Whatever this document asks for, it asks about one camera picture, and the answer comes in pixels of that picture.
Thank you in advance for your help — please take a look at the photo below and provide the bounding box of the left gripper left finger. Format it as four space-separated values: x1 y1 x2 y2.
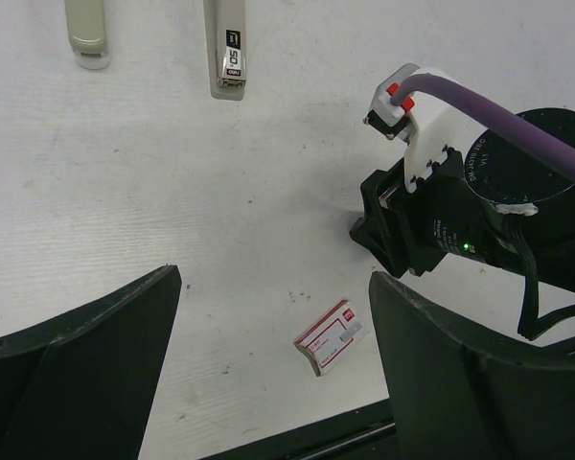
0 265 181 459

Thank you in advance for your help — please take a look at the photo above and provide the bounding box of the grey black stapler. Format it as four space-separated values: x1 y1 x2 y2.
203 0 247 102

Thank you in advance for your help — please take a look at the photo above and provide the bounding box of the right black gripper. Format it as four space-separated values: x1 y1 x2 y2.
348 148 466 280

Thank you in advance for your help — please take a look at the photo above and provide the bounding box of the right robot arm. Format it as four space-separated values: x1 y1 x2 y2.
350 131 575 340

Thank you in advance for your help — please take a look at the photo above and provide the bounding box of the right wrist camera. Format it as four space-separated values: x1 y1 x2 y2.
363 63 465 195

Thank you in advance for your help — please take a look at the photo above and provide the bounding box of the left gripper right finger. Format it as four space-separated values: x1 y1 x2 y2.
369 272 575 459

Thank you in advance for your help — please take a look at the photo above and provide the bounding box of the red staple box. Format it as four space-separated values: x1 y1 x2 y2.
293 299 368 378

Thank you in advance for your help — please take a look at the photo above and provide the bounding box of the beige stapler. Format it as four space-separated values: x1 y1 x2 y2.
64 0 110 71

